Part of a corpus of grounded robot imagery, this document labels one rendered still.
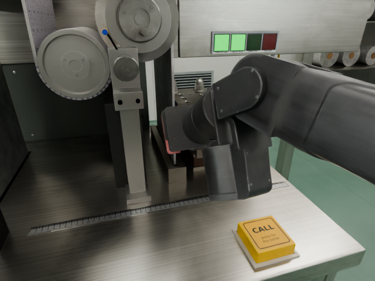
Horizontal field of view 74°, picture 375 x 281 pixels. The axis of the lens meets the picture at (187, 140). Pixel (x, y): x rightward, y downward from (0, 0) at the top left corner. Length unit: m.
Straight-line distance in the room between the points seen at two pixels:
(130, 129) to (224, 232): 0.26
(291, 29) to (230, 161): 0.82
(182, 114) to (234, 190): 0.15
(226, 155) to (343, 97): 0.12
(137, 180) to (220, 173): 0.31
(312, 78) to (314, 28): 0.90
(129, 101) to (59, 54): 0.15
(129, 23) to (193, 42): 0.41
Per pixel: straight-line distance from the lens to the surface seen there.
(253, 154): 0.25
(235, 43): 0.91
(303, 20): 1.06
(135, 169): 0.53
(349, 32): 1.21
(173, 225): 0.49
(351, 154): 0.19
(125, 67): 0.42
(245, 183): 0.25
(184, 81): 3.32
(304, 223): 0.54
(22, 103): 0.90
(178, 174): 0.59
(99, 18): 0.50
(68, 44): 0.51
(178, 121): 0.36
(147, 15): 0.49
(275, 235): 0.47
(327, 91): 0.19
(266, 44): 0.97
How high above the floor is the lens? 1.24
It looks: 25 degrees down
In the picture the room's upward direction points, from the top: straight up
